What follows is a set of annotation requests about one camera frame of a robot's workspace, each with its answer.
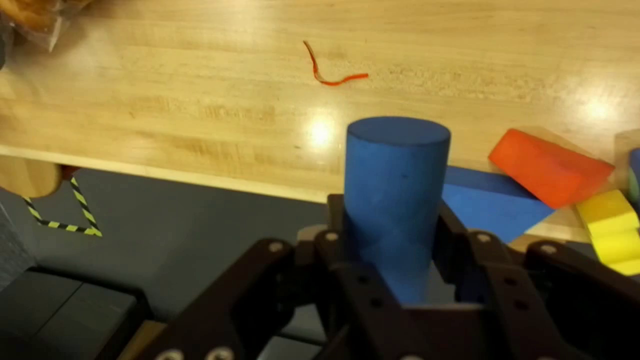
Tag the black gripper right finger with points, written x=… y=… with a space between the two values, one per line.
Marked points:
x=567 y=306

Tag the blue foam cylinder block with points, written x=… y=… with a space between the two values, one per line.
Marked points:
x=397 y=186

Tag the dark grey box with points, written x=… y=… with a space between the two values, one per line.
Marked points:
x=61 y=312

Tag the yellow black striped tape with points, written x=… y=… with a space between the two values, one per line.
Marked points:
x=63 y=227

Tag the red foam triangle block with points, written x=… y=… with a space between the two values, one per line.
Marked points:
x=547 y=166

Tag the small orange rubber band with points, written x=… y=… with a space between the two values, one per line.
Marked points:
x=326 y=78

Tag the bagged bread loaf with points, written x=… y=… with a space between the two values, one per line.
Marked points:
x=33 y=17

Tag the yellow foam block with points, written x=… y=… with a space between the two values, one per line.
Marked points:
x=613 y=231

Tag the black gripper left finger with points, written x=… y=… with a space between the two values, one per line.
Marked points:
x=267 y=300

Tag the blue foam flat block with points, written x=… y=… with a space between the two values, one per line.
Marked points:
x=492 y=207

